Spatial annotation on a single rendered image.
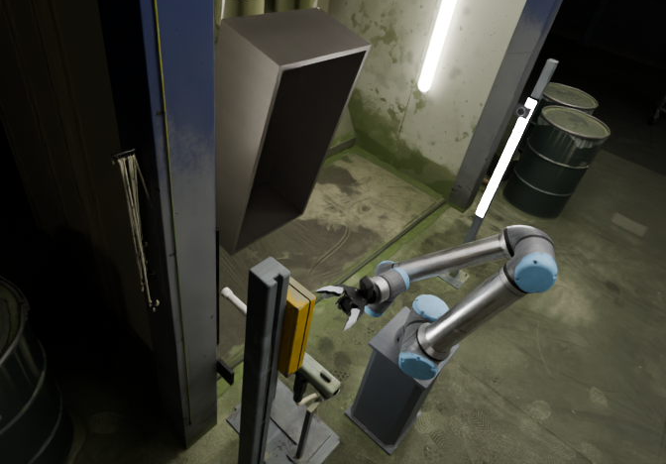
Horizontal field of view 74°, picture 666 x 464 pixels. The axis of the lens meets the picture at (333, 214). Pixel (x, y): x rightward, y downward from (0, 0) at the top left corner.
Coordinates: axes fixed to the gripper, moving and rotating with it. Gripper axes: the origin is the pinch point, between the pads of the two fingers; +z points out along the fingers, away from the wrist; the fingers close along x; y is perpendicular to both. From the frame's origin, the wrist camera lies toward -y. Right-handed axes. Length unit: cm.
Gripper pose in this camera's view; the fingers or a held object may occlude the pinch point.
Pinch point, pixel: (329, 309)
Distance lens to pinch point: 140.1
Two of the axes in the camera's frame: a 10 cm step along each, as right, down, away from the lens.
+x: -5.7, -7.0, 4.2
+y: -3.7, 6.8, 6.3
